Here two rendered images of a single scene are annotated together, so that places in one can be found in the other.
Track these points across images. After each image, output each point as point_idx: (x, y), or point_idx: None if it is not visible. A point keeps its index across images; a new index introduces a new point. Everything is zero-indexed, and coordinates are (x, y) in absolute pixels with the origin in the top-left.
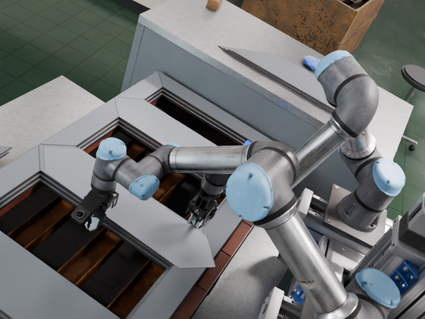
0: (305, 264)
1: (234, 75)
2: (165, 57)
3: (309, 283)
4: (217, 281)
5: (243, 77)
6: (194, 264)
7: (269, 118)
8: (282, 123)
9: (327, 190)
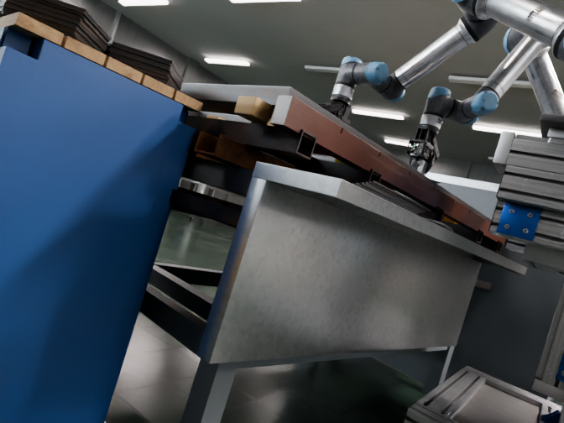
0: (529, 0)
1: (433, 177)
2: None
3: (537, 9)
4: (442, 208)
5: (441, 175)
6: None
7: (470, 203)
8: (483, 204)
9: None
